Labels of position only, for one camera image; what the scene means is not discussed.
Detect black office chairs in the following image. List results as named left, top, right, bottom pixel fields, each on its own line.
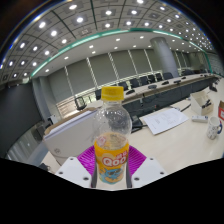
left=94, top=69, right=204, bottom=101

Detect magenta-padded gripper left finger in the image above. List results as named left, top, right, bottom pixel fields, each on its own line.
left=54, top=144, right=99, bottom=189

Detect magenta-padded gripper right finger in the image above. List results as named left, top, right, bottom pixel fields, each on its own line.
left=125, top=144, right=168, bottom=189

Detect ceiling lights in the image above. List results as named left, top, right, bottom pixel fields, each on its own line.
left=0, top=0, right=214, bottom=81

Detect yellow-capped orange drink bottle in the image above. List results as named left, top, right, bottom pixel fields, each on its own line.
left=92, top=85, right=133, bottom=185

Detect white printed paper sheet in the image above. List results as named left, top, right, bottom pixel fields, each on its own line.
left=139, top=107, right=190, bottom=136

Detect brown cardboard box red label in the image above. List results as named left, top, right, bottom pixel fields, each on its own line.
left=218, top=100, right=224, bottom=122

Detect long grey conference desk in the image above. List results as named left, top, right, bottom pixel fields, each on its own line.
left=54, top=73, right=224, bottom=118

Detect white mug with blue handle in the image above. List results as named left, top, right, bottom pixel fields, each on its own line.
left=206, top=115, right=223, bottom=140

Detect large white printed carton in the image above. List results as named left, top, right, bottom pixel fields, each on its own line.
left=43, top=109, right=98, bottom=166

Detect white open organizer box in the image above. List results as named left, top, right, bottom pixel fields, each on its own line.
left=189, top=90, right=214, bottom=117

